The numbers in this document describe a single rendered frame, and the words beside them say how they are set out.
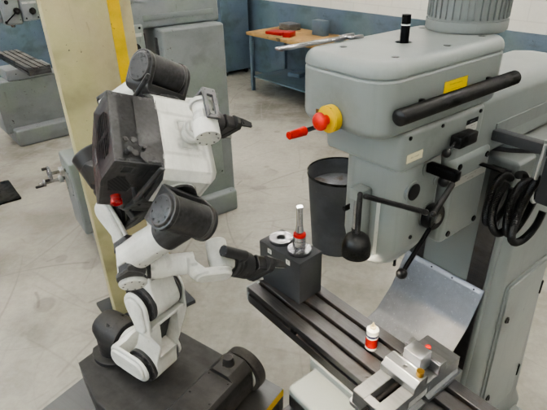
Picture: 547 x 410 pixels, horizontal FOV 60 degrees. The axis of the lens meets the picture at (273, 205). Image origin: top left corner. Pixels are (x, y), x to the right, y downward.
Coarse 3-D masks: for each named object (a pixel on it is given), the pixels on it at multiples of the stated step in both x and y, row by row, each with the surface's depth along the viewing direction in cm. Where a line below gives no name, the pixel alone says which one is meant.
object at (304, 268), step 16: (272, 240) 181; (288, 240) 181; (272, 256) 181; (288, 256) 174; (304, 256) 173; (320, 256) 177; (272, 272) 185; (288, 272) 177; (304, 272) 174; (320, 272) 181; (288, 288) 180; (304, 288) 177; (320, 288) 185
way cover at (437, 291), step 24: (432, 264) 173; (408, 288) 179; (432, 288) 172; (456, 288) 166; (384, 312) 181; (408, 312) 176; (432, 312) 170; (456, 312) 165; (408, 336) 171; (432, 336) 167; (456, 336) 163
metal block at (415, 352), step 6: (414, 342) 142; (408, 348) 140; (414, 348) 140; (420, 348) 140; (426, 348) 140; (408, 354) 140; (414, 354) 138; (420, 354) 138; (426, 354) 138; (414, 360) 138; (420, 360) 136; (426, 360) 139; (420, 366) 138; (426, 366) 140
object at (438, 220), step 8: (432, 208) 123; (440, 208) 124; (424, 216) 124; (440, 216) 125; (424, 224) 124; (432, 224) 124; (424, 232) 125; (424, 240) 124; (416, 248) 124; (408, 264) 124; (400, 272) 123
